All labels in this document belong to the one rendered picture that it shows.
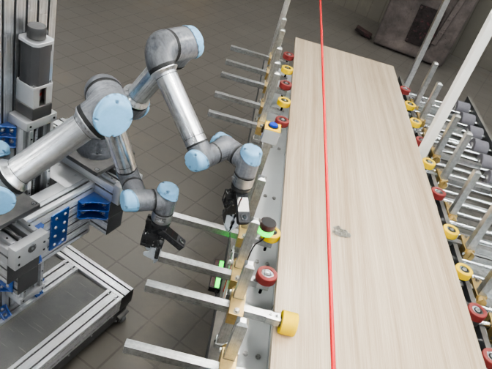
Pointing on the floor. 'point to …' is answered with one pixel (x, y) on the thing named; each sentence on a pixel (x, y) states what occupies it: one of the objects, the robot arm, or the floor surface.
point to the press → (421, 27)
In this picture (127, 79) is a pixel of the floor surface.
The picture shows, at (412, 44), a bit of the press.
